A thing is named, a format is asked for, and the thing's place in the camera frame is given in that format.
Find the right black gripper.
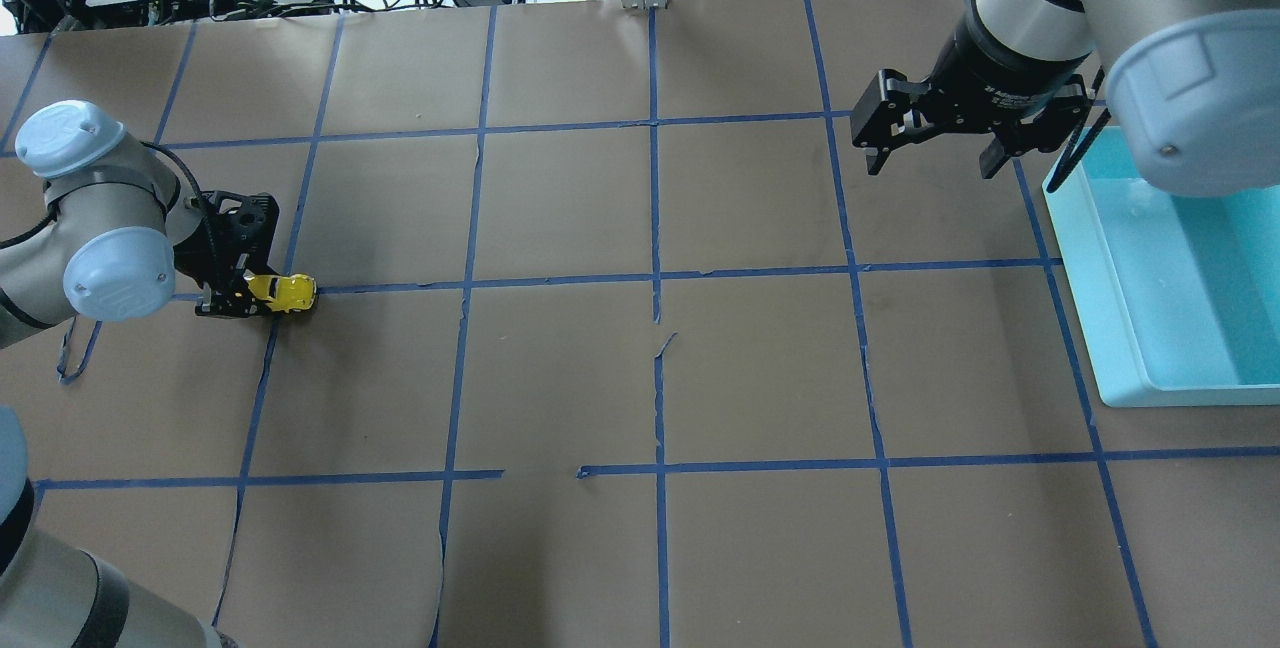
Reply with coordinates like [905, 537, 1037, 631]
[850, 18, 1094, 179]

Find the turquoise plastic bin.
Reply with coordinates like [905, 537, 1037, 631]
[1044, 127, 1279, 409]

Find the yellow beetle toy car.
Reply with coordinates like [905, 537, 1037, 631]
[259, 274, 317, 314]

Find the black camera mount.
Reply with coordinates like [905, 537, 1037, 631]
[202, 191, 280, 275]

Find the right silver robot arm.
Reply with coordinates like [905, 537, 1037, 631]
[850, 0, 1279, 197]

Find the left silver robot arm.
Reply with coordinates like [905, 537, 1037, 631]
[1, 100, 279, 647]

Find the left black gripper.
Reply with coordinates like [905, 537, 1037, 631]
[174, 216, 276, 319]

